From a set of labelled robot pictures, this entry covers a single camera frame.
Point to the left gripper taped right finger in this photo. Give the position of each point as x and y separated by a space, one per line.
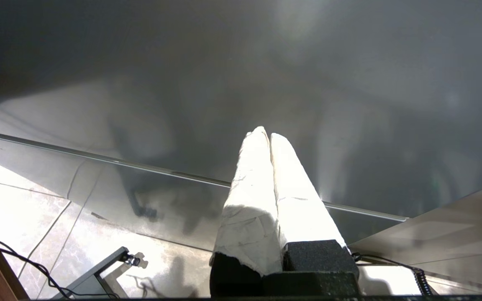
303 217

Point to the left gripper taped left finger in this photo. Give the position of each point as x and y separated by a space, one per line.
249 209

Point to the glossy grey appliance door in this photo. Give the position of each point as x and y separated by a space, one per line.
266 62

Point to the beige cabinet panel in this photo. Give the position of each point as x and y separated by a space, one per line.
454 234

